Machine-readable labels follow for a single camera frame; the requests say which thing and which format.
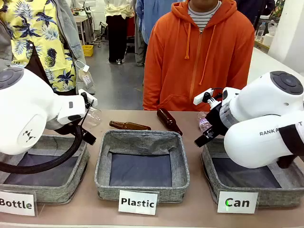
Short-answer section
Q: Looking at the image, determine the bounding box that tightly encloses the small plastic bottle purple label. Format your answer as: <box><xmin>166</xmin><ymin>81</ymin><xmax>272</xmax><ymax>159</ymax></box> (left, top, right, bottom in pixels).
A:
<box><xmin>197</xmin><ymin>111</ymin><xmax>212</xmax><ymax>133</ymax></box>

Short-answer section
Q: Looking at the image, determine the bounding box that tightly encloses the white Plastic label sign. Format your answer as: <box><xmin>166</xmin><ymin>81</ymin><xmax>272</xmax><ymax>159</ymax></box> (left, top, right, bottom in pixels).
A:
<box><xmin>118</xmin><ymin>189</ymin><xmax>159</xmax><ymax>216</ymax></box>

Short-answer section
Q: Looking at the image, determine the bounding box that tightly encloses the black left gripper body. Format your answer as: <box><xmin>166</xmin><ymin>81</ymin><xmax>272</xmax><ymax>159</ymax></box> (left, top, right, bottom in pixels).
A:
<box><xmin>47</xmin><ymin>120</ymin><xmax>83</xmax><ymax>136</ymax></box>

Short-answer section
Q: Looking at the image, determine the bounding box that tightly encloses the slim brown glass bottle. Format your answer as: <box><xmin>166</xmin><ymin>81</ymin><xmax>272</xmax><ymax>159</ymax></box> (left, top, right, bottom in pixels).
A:
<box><xmin>109</xmin><ymin>120</ymin><xmax>152</xmax><ymax>131</ymax></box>

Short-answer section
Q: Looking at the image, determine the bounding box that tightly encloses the person's right forearm orange sleeve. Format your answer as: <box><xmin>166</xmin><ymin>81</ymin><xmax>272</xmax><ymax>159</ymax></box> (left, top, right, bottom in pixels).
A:
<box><xmin>142</xmin><ymin>66</ymin><xmax>162</xmax><ymax>111</ymax></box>

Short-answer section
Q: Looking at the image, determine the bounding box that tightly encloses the background work desk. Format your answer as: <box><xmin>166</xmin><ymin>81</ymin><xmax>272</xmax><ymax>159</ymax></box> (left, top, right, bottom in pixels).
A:
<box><xmin>73</xmin><ymin>14</ymin><xmax>90</xmax><ymax>46</ymax></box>

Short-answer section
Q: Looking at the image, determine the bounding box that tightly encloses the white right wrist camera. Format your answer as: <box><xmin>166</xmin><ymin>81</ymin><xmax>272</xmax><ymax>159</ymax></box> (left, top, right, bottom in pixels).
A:
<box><xmin>193</xmin><ymin>87</ymin><xmax>215</xmax><ymax>105</ymax></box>

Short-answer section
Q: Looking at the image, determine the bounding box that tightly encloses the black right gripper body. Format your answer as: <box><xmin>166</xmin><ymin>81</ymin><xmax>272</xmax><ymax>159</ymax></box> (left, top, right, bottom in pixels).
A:
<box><xmin>204</xmin><ymin>103</ymin><xmax>225</xmax><ymax>137</ymax></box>

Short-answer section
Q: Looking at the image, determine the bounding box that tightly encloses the grey fabric basket labelled Can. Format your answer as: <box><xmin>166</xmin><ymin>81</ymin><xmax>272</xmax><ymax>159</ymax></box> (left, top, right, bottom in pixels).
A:
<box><xmin>200</xmin><ymin>137</ymin><xmax>304</xmax><ymax>207</ymax></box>

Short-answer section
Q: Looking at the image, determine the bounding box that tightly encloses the person in orange hoodie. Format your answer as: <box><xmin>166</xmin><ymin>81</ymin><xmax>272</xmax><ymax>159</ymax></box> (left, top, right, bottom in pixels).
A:
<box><xmin>142</xmin><ymin>0</ymin><xmax>256</xmax><ymax>112</ymax></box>

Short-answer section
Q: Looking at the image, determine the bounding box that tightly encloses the thin black camera cable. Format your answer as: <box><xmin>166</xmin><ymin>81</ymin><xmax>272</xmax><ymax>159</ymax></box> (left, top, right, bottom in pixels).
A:
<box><xmin>212</xmin><ymin>87</ymin><xmax>225</xmax><ymax>100</ymax></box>

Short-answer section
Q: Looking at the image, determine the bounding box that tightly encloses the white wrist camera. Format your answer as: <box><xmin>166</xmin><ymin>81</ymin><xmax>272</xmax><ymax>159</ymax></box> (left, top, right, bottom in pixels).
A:
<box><xmin>77</xmin><ymin>88</ymin><xmax>98</xmax><ymax>102</ymax></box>
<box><xmin>193</xmin><ymin>87</ymin><xmax>215</xmax><ymax>105</ymax></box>

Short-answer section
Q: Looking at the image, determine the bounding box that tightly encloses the black sleeve on robot arm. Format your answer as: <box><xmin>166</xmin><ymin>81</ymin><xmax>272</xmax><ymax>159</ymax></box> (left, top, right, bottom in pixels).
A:
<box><xmin>277</xmin><ymin>123</ymin><xmax>304</xmax><ymax>169</ymax></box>

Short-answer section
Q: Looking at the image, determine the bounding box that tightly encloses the white Bottle label sign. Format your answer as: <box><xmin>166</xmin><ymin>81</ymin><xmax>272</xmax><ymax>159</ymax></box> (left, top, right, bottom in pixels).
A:
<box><xmin>0</xmin><ymin>190</ymin><xmax>38</xmax><ymax>217</ymax></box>

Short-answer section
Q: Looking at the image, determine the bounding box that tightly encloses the person in yellow floral shirt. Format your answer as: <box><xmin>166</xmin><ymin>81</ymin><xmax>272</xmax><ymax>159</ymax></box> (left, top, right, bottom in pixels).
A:
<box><xmin>0</xmin><ymin>0</ymin><xmax>97</xmax><ymax>95</ymax></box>

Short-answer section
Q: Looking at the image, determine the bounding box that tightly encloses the stubby brown glass bottle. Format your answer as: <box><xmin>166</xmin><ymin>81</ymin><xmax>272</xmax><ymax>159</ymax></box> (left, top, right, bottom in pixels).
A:
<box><xmin>156</xmin><ymin>108</ymin><xmax>183</xmax><ymax>136</ymax></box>

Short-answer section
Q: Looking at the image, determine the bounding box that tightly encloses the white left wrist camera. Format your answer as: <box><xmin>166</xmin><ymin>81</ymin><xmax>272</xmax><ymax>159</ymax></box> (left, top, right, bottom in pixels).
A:
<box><xmin>77</xmin><ymin>88</ymin><xmax>98</xmax><ymax>102</ymax></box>

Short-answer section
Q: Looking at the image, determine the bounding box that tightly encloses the white cylinder container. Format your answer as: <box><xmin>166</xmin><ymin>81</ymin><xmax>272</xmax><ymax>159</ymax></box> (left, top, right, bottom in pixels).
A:
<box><xmin>263</xmin><ymin>33</ymin><xmax>276</xmax><ymax>47</ymax></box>

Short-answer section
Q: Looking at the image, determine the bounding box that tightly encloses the white round table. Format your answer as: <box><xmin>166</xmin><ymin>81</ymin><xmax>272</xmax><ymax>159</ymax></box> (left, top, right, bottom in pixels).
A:
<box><xmin>247</xmin><ymin>47</ymin><xmax>304</xmax><ymax>89</ymax></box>

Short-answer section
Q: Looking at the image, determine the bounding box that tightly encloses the person in blue shirt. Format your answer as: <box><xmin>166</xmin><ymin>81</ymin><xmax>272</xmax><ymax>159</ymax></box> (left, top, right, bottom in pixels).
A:
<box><xmin>134</xmin><ymin>0</ymin><xmax>181</xmax><ymax>67</ymax></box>

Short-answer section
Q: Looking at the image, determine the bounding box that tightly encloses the large clear plastic bottle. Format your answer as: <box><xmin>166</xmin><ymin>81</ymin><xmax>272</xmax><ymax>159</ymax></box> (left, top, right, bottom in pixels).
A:
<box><xmin>83</xmin><ymin>106</ymin><xmax>103</xmax><ymax>130</ymax></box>

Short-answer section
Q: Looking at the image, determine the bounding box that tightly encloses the yellow plastic crate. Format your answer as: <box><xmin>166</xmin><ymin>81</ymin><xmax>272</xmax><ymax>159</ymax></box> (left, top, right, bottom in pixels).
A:
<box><xmin>82</xmin><ymin>44</ymin><xmax>95</xmax><ymax>57</ymax></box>

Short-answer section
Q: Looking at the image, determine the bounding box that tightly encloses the clear water bottle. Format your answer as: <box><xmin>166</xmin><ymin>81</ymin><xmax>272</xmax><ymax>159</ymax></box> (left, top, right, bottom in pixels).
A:
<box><xmin>256</xmin><ymin>22</ymin><xmax>266</xmax><ymax>40</ymax></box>

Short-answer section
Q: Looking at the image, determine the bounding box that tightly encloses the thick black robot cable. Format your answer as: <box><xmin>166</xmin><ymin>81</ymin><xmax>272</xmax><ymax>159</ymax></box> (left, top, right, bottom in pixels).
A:
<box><xmin>0</xmin><ymin>99</ymin><xmax>95</xmax><ymax>174</ymax></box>

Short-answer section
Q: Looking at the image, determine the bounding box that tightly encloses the person in cream top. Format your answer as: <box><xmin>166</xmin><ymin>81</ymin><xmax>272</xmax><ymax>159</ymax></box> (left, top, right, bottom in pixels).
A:
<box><xmin>104</xmin><ymin>0</ymin><xmax>135</xmax><ymax>65</ymax></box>

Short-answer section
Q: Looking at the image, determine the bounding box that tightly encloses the black office chair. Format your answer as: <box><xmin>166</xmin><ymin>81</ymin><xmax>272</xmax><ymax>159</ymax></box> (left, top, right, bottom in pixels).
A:
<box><xmin>94</xmin><ymin>20</ymin><xmax>109</xmax><ymax>48</ymax></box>

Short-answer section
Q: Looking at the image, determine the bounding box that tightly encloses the person's left forearm orange sleeve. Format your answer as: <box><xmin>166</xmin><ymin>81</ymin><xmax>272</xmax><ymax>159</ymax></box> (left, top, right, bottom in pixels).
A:
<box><xmin>234</xmin><ymin>59</ymin><xmax>256</xmax><ymax>92</ymax></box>

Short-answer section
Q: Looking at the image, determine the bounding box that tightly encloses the white Can label sign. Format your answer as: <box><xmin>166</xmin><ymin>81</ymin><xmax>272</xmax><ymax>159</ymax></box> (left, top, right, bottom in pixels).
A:
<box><xmin>216</xmin><ymin>190</ymin><xmax>259</xmax><ymax>214</ymax></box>

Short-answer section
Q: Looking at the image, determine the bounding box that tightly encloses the person in dark clothes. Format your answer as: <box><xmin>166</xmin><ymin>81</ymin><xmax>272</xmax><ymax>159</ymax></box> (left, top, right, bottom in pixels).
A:
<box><xmin>235</xmin><ymin>0</ymin><xmax>276</xmax><ymax>27</ymax></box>

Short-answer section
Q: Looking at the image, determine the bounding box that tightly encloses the grey fabric basket labelled Plastic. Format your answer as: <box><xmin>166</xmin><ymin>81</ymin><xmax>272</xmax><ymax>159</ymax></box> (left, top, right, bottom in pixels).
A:
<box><xmin>94</xmin><ymin>129</ymin><xmax>190</xmax><ymax>202</ymax></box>

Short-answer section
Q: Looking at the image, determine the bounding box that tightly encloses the hanging card tag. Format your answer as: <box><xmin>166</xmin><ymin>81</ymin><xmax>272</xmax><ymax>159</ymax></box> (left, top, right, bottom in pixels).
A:
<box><xmin>79</xmin><ymin>70</ymin><xmax>93</xmax><ymax>87</ymax></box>

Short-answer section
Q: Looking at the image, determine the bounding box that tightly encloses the grey fabric basket labelled Bottle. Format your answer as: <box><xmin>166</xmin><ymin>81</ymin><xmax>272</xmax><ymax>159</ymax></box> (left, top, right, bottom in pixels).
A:
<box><xmin>0</xmin><ymin>134</ymin><xmax>90</xmax><ymax>204</ymax></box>

